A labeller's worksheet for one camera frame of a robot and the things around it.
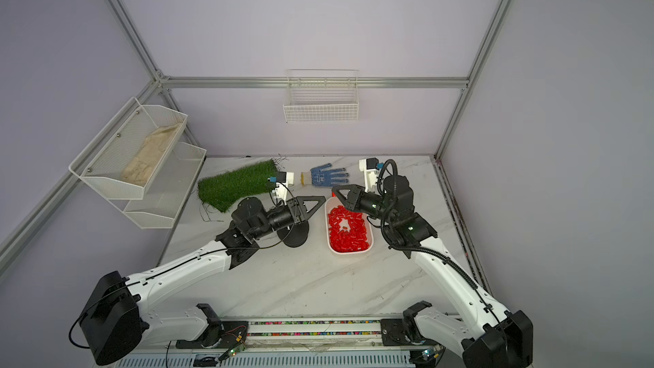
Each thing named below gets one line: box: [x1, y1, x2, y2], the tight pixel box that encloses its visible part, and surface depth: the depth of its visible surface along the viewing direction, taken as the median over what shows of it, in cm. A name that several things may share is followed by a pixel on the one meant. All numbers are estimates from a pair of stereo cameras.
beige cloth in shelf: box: [120, 121, 184, 187], surface depth 81 cm
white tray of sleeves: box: [324, 195, 374, 254], surface depth 96 cm
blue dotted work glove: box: [300, 163, 350, 188], surface depth 116 cm
